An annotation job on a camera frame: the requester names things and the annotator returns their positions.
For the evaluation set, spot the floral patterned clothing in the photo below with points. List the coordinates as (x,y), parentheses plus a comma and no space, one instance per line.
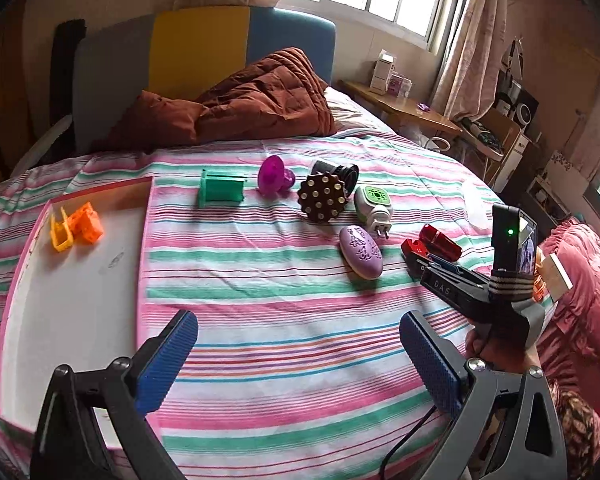
(580,420)

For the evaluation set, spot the green white plug-in device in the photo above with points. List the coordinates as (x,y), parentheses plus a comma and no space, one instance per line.
(375,205)

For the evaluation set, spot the brown quilt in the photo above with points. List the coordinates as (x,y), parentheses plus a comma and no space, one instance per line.
(240,105)

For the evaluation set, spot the purple oval soap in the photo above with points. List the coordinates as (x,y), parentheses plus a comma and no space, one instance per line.
(360,252)

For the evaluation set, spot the pink ruffled blanket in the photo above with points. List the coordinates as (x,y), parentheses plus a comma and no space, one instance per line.
(590,310)

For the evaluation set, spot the wooden desk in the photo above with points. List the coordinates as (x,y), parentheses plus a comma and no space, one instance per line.
(405,107)

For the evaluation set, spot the yellow plastic clip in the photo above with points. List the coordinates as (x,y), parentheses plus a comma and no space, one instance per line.
(60,240)

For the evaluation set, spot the purple plastic funnel toy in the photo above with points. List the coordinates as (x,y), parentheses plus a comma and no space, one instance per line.
(270,175)

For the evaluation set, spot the black appliance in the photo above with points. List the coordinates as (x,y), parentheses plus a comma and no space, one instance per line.
(522,105)

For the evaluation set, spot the purple box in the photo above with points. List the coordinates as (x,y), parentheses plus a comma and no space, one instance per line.
(399,85)

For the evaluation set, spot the brown studded round massager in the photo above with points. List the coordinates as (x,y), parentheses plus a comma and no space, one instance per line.
(322,197)

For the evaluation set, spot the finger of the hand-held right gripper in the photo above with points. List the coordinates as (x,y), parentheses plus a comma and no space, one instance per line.
(452,270)
(414,265)

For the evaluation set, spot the black cap clear cylinder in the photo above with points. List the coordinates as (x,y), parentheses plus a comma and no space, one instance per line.
(341,172)

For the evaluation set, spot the translucent plastic tube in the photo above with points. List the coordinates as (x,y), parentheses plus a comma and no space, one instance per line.
(475,207)

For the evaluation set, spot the person's right hand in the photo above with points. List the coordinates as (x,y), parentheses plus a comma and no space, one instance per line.
(480,347)

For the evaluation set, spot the grey yellow blue headboard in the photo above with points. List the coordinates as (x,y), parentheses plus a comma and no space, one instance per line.
(200,45)

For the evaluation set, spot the pink cardboard tray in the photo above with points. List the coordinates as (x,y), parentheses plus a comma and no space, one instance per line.
(80,300)

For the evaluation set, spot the beige patterned curtain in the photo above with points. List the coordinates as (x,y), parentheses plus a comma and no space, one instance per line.
(475,35)

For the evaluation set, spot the orange cream box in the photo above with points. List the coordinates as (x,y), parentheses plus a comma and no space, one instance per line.
(555,275)

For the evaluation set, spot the red plastic toy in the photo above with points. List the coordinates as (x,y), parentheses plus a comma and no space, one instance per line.
(440,242)

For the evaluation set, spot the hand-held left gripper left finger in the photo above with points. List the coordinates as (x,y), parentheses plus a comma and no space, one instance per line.
(167,355)

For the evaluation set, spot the green plastic spool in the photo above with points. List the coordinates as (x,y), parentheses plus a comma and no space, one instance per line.
(220,190)

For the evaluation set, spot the pale pink pillow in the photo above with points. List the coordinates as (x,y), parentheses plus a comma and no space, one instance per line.
(350,110)

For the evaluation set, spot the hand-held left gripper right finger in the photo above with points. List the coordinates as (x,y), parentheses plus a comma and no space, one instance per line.
(432,365)

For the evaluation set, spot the orange plastic block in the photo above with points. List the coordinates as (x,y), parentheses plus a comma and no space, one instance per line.
(87,225)

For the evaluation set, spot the white box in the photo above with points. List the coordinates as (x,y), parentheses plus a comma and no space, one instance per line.
(382,75)

